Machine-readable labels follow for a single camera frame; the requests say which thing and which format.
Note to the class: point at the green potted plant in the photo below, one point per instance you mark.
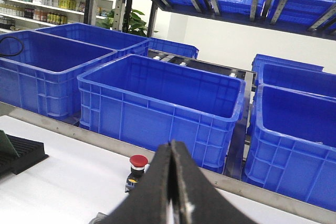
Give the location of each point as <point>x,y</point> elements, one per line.
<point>132,24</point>

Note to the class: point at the steel table edge rail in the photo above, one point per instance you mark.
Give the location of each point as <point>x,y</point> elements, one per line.
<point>219,181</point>

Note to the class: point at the black slotted board rack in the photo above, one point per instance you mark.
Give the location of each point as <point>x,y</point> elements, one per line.
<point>30,153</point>

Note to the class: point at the blue crate far back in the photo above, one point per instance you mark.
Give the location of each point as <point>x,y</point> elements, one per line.
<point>172,47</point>

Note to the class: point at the green perfboard rear right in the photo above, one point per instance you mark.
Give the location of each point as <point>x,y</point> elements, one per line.
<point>7,147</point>

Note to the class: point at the blue crate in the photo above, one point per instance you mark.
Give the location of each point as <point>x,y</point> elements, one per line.
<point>39,71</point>
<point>124,43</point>
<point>148,102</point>
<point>292,150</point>
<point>293,75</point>
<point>172,47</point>

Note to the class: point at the blue crate centre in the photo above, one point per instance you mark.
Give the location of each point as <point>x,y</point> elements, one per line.
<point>148,102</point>

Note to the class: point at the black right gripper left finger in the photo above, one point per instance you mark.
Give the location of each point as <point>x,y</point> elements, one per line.
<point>149,202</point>

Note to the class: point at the blue crate back left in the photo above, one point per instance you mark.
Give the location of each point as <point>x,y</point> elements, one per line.
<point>124,43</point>

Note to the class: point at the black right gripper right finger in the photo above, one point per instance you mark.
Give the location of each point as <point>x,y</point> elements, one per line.
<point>195,199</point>

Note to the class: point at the red emergency stop button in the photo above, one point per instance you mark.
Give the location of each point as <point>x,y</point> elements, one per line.
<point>138,164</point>

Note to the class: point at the blue crate back right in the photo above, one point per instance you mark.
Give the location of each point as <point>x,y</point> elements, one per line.
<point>293,75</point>

